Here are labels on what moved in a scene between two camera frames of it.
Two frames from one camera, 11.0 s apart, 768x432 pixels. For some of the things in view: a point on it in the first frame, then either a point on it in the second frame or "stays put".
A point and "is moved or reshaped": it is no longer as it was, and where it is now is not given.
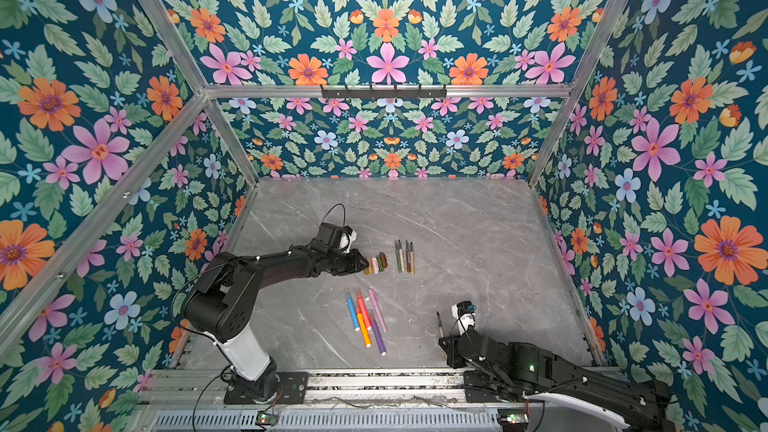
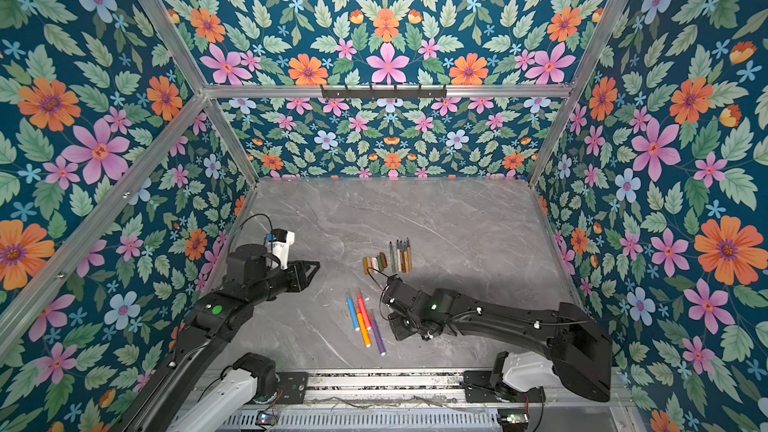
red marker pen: x=364 y=310 stays put
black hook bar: x=384 y=93 stays put
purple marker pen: x=378 y=336 stays put
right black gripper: x=452 y=353 → x=395 y=326
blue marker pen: x=352 y=310 stays put
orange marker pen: x=365 y=332 stays put
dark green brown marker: x=399 y=256 is moved or reshaped
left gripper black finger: x=357 y=260 → x=298 y=274
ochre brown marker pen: x=442 y=335 is moved or reshaped
